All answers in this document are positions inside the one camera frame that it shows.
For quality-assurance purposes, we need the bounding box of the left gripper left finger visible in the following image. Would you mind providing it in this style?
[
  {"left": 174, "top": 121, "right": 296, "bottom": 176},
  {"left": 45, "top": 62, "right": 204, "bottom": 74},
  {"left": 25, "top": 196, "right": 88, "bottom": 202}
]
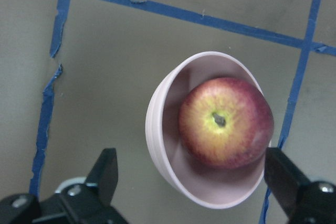
[{"left": 1, "top": 148, "right": 126, "bottom": 223}]

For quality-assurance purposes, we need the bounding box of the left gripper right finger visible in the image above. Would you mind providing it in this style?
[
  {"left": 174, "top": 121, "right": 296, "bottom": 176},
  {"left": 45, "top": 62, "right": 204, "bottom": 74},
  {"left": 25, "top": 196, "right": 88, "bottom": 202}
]
[{"left": 264, "top": 147, "right": 335, "bottom": 223}]

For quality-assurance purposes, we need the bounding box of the pink bowl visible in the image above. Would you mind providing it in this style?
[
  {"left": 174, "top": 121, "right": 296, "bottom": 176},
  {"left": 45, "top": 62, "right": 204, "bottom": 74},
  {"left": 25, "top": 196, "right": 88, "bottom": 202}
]
[{"left": 145, "top": 51, "right": 265, "bottom": 209}]

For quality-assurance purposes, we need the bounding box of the red apple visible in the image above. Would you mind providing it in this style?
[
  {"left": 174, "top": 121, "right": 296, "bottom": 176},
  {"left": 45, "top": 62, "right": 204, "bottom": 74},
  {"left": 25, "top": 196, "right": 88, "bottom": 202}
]
[{"left": 178, "top": 77, "right": 274, "bottom": 169}]

